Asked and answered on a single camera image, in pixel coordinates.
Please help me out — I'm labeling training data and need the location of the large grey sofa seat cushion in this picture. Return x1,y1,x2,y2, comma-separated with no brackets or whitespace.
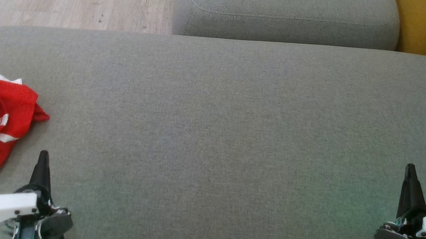
0,0,426,239

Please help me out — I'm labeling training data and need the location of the small grey sofa seat cushion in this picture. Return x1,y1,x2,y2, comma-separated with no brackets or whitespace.
170,0,404,66

